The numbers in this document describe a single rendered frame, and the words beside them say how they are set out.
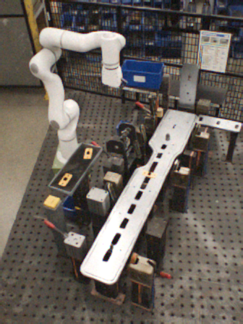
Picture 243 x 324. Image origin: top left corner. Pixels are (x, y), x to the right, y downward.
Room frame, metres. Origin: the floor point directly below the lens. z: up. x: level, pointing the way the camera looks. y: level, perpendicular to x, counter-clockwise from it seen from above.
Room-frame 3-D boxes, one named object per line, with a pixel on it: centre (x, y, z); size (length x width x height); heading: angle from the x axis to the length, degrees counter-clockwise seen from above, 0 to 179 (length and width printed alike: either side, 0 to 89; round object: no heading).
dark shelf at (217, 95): (2.35, -0.40, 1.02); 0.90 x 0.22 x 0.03; 63
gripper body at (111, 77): (1.67, 0.00, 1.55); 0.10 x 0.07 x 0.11; 63
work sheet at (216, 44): (2.33, -0.72, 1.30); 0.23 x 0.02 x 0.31; 63
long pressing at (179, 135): (1.44, -0.17, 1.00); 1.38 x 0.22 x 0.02; 153
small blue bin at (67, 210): (1.47, 0.32, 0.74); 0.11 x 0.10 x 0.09; 153
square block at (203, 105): (2.06, -0.62, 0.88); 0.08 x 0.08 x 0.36; 63
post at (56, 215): (1.17, 0.35, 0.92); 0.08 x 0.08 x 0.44; 63
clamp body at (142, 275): (0.85, -0.08, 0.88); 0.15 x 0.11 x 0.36; 63
